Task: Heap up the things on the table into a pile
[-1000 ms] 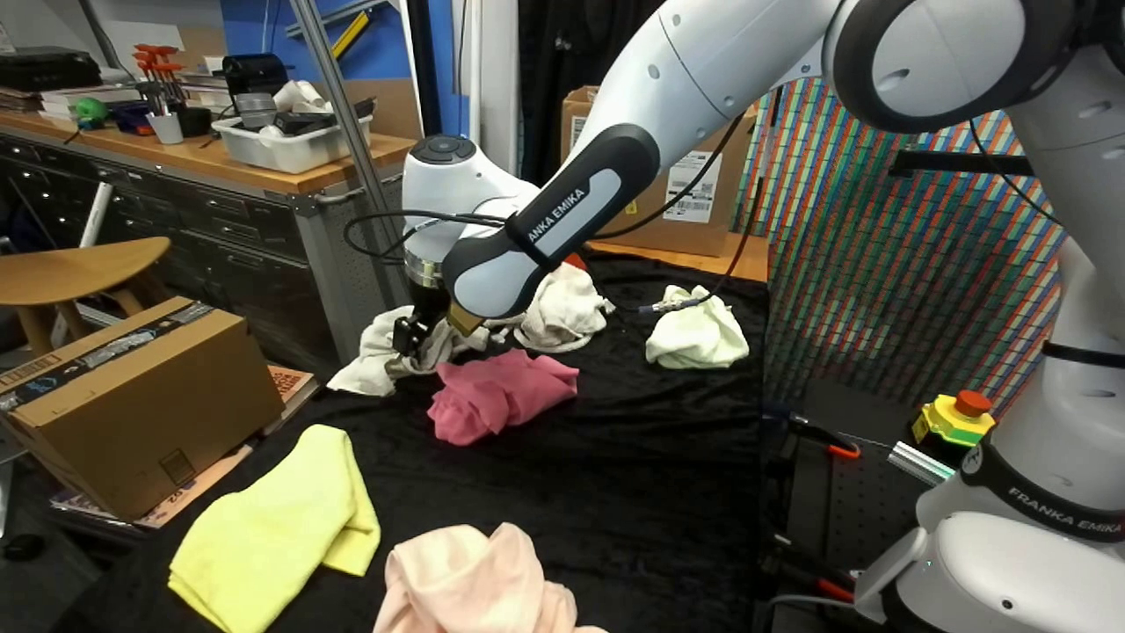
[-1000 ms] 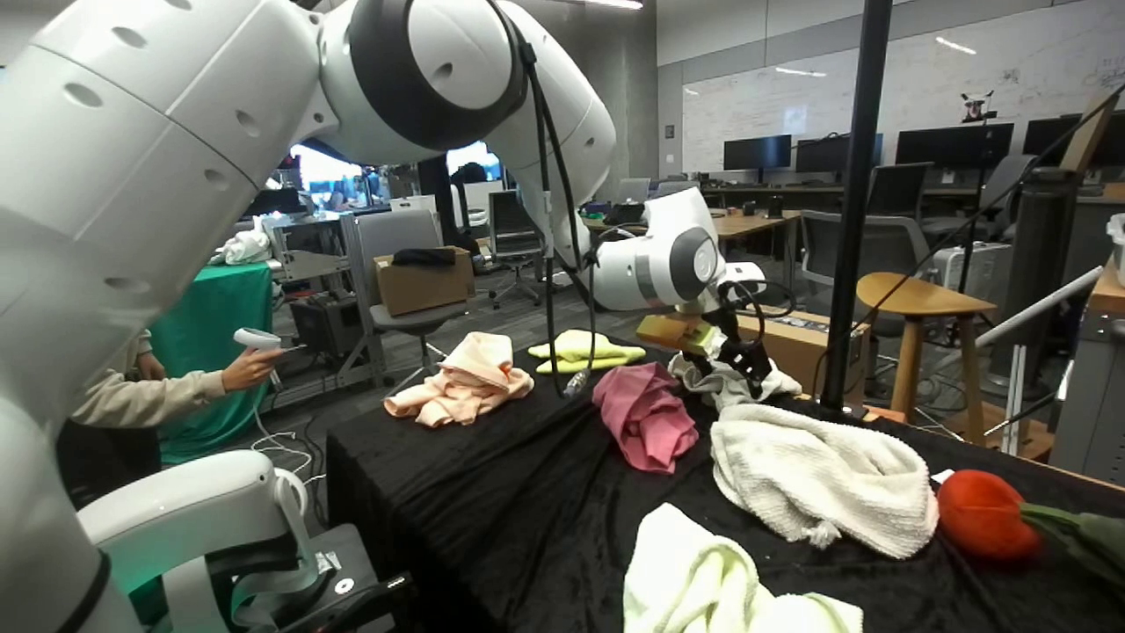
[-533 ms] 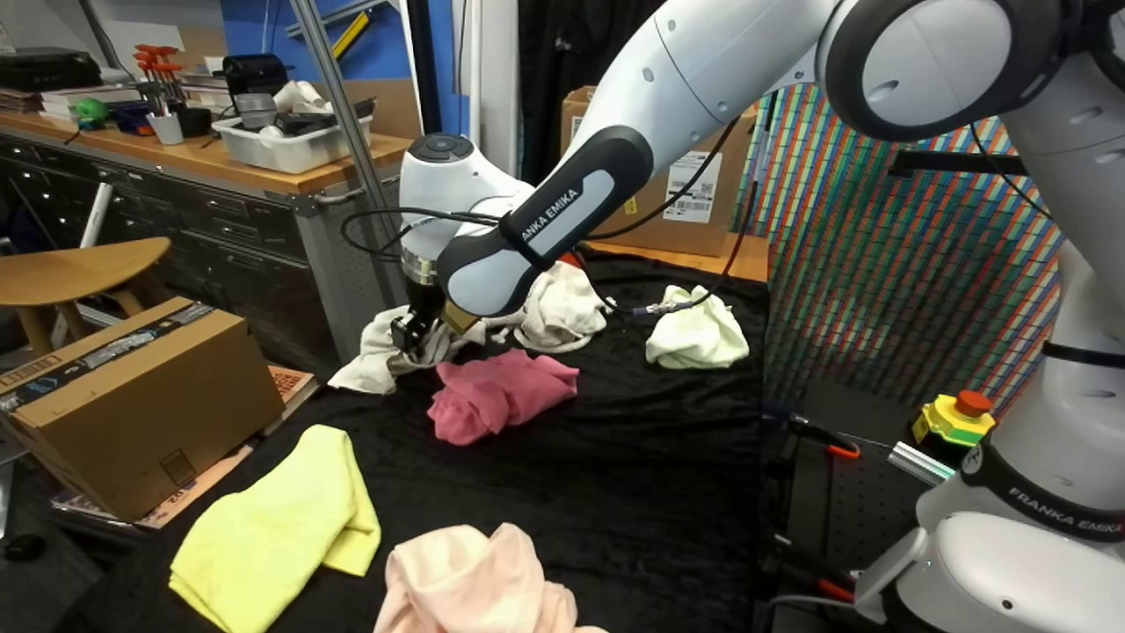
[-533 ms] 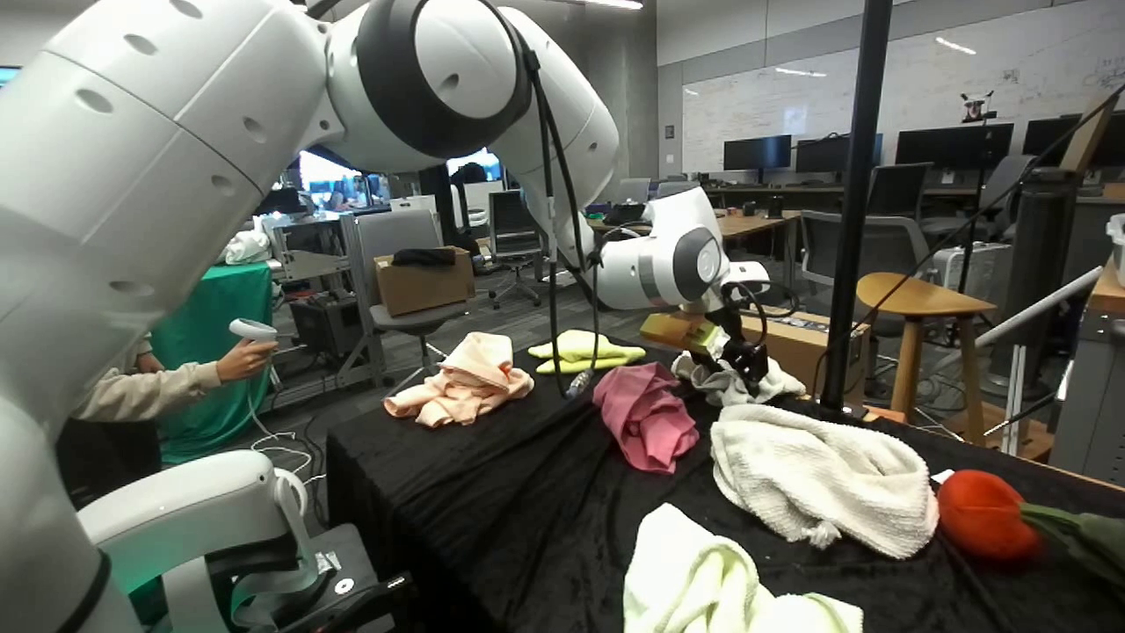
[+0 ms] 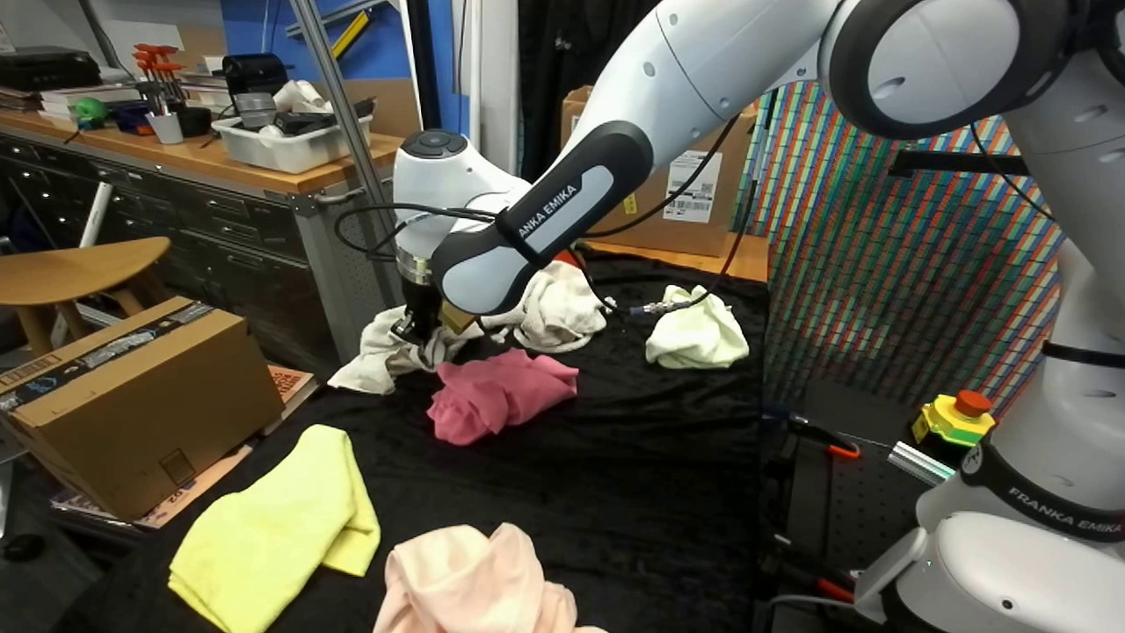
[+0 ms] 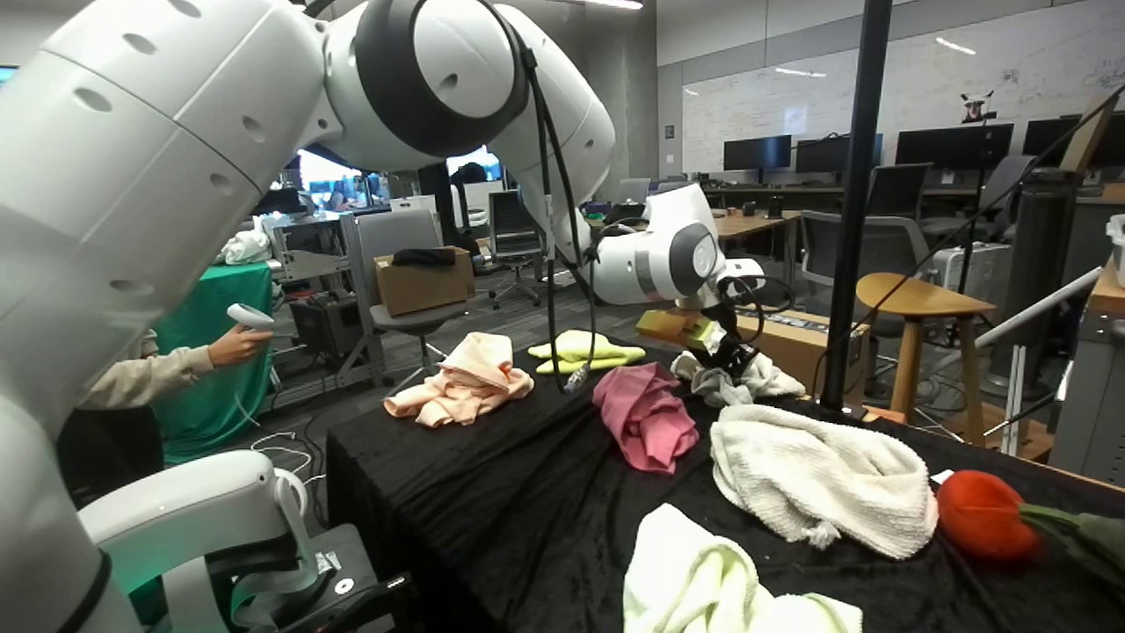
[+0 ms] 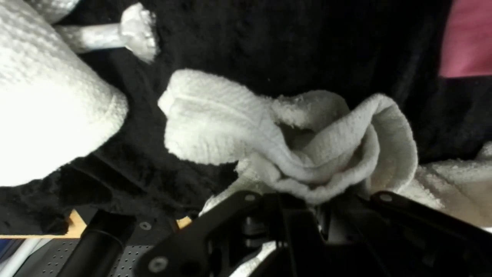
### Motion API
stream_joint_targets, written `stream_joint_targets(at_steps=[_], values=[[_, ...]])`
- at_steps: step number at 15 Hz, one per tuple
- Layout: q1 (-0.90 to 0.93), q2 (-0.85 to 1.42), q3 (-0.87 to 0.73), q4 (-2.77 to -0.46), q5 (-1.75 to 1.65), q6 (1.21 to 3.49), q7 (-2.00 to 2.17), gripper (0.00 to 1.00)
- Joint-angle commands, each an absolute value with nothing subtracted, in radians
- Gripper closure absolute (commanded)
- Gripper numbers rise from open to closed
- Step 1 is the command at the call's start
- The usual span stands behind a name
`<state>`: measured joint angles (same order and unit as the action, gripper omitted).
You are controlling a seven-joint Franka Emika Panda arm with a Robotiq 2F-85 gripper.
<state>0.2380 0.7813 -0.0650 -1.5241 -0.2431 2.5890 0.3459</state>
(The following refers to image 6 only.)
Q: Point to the orange plush with green stem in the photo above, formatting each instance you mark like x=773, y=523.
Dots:
x=980, y=514

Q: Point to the white handheld controller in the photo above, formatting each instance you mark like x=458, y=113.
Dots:
x=251, y=316

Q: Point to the silver metal pole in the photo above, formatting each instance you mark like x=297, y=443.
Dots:
x=1044, y=309

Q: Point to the long cardboard box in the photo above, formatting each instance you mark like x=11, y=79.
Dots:
x=802, y=338

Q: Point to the pale green white cloth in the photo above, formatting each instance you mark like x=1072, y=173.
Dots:
x=691, y=583

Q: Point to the white plastic bag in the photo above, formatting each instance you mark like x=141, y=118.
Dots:
x=249, y=248

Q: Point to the peach cloth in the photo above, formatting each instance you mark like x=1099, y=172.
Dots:
x=471, y=390

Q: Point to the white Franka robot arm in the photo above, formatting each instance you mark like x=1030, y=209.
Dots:
x=179, y=144

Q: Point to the grey office chair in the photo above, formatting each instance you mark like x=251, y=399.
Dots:
x=880, y=240
x=410, y=327

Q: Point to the pink cloth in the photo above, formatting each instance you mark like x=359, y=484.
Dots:
x=644, y=416

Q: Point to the person in beige sweater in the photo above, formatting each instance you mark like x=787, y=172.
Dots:
x=153, y=373

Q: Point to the dark grey cabinet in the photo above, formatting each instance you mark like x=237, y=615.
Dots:
x=1048, y=234

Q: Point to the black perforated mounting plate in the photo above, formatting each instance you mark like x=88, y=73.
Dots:
x=339, y=601

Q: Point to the grey workbench with wooden top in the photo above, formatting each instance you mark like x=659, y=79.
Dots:
x=1092, y=390

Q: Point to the black vertical pole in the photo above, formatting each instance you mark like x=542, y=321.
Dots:
x=857, y=179

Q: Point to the wooden stool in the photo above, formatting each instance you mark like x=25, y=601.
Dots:
x=921, y=296

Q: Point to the black computer monitor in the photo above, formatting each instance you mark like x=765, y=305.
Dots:
x=955, y=145
x=1053, y=137
x=829, y=152
x=759, y=152

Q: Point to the black velvet tablecloth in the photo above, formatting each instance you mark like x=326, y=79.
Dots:
x=528, y=530

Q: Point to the yellow cloth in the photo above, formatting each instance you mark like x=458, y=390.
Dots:
x=610, y=350

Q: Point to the wooden office table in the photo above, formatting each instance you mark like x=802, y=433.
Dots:
x=752, y=222

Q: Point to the large white waffle towel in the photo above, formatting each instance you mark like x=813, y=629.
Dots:
x=822, y=475

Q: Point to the white cloth with grey patch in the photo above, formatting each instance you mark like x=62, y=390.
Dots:
x=776, y=379

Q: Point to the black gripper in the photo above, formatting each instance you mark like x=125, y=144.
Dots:
x=721, y=338

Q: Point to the green table cover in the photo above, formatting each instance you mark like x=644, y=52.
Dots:
x=223, y=399

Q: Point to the small brown cardboard box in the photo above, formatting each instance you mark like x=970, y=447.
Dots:
x=422, y=282

